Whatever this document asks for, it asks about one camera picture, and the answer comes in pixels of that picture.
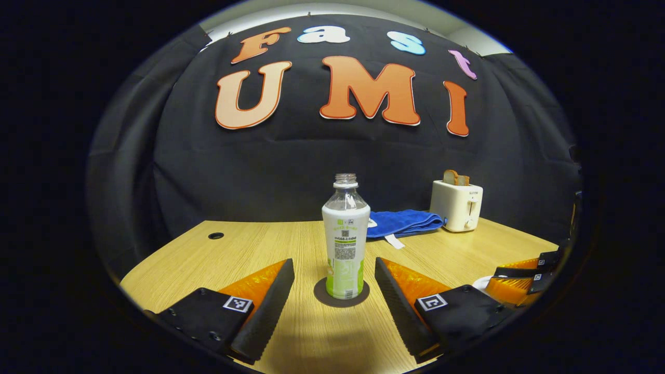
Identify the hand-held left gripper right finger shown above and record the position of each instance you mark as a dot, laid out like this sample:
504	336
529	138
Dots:
397	311

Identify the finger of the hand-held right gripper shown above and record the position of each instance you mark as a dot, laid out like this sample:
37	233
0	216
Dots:
511	291
519	271

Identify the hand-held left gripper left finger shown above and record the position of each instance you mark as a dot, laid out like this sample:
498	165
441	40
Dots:
270	311

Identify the white teacup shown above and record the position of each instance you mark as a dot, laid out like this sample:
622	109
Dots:
482	283

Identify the round dark brown coaster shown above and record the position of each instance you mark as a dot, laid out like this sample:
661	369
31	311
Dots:
322	296

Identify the plastic water bottle green label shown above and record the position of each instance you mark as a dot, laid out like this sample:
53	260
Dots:
345	244

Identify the folded blue towel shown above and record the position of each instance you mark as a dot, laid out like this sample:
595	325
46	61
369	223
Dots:
405	221

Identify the white toaster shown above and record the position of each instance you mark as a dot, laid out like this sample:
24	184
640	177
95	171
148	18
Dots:
454	205

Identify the black desk grommet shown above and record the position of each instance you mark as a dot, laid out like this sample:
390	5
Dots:
215	236

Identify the toasted bread slice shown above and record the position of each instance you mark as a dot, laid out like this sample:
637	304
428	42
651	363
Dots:
463	180
450	176

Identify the black backdrop cloth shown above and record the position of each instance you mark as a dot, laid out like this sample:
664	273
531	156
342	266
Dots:
291	171

